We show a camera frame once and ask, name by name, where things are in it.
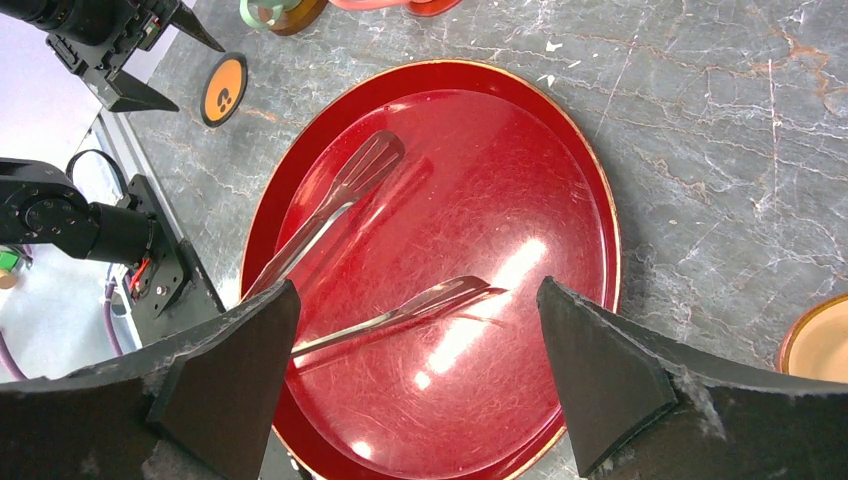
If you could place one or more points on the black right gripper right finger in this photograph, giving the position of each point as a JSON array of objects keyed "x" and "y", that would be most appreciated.
[{"x": 640, "y": 405}]

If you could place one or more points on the pink mug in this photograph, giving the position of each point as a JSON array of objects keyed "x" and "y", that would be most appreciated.
[{"x": 367, "y": 5}]

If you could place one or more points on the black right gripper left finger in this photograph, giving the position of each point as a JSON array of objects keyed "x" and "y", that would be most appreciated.
[{"x": 196, "y": 405}]

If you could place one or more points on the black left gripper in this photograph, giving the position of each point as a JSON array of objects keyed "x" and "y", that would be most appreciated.
[{"x": 94, "y": 39}]

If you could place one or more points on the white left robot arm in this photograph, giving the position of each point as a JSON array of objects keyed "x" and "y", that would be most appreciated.
[{"x": 41, "y": 205}]

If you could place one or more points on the small orange cup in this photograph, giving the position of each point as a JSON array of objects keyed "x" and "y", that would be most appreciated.
[{"x": 815, "y": 346}]

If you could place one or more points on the mint green cup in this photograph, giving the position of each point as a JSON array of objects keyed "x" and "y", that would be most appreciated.
[{"x": 264, "y": 14}]

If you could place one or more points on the red round coaster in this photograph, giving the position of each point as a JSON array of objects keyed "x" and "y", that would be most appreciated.
[{"x": 430, "y": 8}]

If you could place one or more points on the orange round coaster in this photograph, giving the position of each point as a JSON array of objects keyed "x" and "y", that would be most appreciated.
[{"x": 224, "y": 89}]

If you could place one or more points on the brown round coaster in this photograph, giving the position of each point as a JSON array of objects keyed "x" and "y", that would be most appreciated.
[{"x": 299, "y": 18}]

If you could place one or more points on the round red tray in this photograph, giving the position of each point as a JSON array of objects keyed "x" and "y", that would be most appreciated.
[{"x": 497, "y": 182}]

